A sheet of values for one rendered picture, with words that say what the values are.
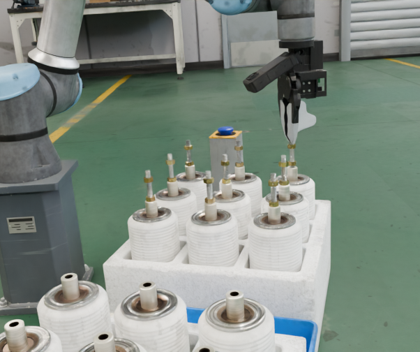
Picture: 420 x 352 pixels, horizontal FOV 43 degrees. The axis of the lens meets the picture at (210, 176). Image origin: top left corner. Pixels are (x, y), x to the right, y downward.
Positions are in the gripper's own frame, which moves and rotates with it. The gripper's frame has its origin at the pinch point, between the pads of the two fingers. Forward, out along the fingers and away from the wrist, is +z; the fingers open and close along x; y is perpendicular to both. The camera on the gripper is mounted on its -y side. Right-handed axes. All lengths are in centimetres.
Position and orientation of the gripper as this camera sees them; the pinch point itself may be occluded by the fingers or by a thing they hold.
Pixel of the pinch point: (288, 137)
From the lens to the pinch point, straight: 114.6
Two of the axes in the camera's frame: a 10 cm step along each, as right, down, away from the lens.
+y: 9.7, -1.3, 2.1
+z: 0.6, 9.5, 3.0
